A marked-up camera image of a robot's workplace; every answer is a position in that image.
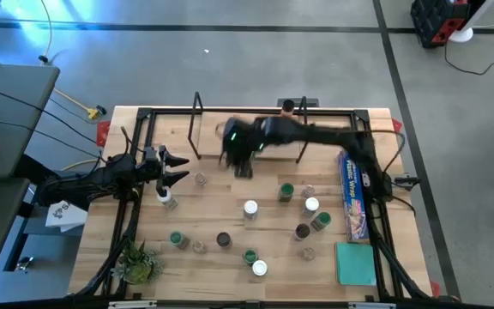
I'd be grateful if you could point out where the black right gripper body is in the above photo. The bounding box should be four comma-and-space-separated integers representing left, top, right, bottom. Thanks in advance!
220, 116, 269, 156

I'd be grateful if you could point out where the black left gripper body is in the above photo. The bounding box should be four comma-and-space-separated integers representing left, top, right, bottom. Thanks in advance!
142, 144, 169, 199

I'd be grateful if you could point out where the black-lid jar rust spice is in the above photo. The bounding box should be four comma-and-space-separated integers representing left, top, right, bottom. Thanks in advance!
215, 231, 233, 249

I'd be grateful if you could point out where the black-lid jar purple label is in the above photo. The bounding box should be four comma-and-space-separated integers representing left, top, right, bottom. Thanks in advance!
292, 222, 311, 242

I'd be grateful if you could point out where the green potted succulent plant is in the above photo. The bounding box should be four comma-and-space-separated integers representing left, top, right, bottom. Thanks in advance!
110, 239, 166, 285

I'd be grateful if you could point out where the white printed box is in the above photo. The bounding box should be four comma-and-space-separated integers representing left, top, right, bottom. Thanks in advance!
44, 199, 88, 233

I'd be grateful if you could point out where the blue plastic wrap box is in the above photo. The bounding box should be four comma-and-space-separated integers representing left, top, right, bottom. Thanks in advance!
337, 149, 371, 242

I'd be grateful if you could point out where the small metal clip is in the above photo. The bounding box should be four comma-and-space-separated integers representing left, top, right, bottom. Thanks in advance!
14, 256, 34, 272

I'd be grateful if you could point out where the teal square pad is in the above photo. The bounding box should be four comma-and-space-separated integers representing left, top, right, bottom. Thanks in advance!
334, 242, 377, 287

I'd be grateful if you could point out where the black red tool case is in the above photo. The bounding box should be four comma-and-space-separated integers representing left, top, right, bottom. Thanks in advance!
409, 0, 473, 49

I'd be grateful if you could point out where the white stand base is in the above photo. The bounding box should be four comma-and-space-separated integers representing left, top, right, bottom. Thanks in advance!
448, 0, 494, 44

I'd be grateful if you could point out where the wooden shelf black metal frame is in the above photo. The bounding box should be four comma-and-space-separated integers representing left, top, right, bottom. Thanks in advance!
188, 91, 310, 165

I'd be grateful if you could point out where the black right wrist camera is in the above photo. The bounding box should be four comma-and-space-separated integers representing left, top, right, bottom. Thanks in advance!
233, 157, 256, 180

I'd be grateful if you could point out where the black metal table frame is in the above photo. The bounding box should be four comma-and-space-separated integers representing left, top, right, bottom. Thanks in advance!
73, 106, 432, 301

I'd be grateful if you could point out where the short yellow cable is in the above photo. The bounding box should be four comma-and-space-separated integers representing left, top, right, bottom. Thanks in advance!
60, 159, 99, 172

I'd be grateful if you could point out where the yellow extension cord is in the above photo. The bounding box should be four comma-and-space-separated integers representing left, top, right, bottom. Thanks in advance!
52, 88, 101, 121

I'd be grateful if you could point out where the thin black desk cable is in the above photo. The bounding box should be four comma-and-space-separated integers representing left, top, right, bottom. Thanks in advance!
0, 83, 100, 146
0, 118, 102, 161

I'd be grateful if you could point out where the silver metal bracket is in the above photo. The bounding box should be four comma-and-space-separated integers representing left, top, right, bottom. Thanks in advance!
108, 300, 158, 309
347, 301, 397, 309

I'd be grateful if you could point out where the yellow cable black plug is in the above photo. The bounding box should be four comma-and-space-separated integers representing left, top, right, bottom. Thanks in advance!
38, 0, 54, 65

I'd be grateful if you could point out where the black floor cable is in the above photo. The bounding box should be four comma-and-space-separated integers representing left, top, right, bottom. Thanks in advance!
443, 40, 494, 76

